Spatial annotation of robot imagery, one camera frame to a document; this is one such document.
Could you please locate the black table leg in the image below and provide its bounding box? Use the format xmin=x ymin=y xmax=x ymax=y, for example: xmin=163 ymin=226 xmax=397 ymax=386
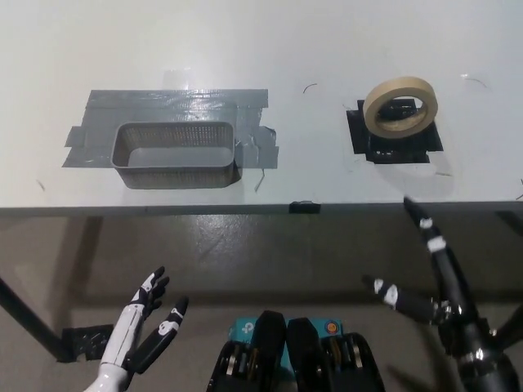
xmin=0 ymin=275 xmax=66 ymax=363

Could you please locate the beige masking tape roll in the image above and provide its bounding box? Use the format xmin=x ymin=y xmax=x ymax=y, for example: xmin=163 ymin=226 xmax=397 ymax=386
xmin=363 ymin=75 xmax=440 ymax=139

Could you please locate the teal box on robot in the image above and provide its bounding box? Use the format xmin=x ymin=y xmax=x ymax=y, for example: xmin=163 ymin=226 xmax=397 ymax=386
xmin=227 ymin=317 xmax=345 ymax=371

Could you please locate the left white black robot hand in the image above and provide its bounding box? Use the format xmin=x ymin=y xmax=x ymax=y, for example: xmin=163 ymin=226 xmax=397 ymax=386
xmin=100 ymin=265 xmax=190 ymax=375

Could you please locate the grey duct tape patch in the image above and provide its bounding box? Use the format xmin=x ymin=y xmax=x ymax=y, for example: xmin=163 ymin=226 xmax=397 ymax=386
xmin=60 ymin=87 xmax=279 ymax=171

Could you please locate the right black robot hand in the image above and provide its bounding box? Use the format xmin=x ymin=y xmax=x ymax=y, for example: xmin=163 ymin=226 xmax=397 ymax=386
xmin=361 ymin=195 xmax=498 ymax=363

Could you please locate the small grey mesh container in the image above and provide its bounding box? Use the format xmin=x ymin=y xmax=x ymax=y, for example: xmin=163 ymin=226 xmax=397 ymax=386
xmin=110 ymin=121 xmax=239 ymax=189

